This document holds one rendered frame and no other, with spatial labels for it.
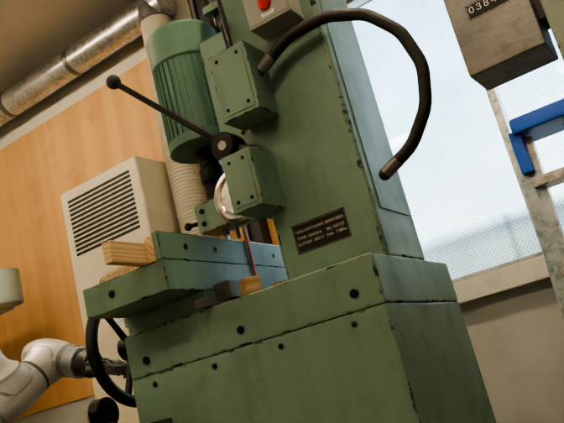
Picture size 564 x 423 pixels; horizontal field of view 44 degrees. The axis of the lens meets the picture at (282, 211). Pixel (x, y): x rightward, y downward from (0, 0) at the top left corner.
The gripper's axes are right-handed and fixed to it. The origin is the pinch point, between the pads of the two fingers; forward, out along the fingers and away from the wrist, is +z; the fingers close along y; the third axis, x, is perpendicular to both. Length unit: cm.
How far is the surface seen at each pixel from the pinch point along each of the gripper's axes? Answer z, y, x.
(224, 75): 41, -29, -67
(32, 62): -194, 116, -136
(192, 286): 40, -34, -24
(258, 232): -37, 113, -45
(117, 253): 34, -49, -29
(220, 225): 31, -13, -37
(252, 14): 45, -27, -80
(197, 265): 39, -30, -28
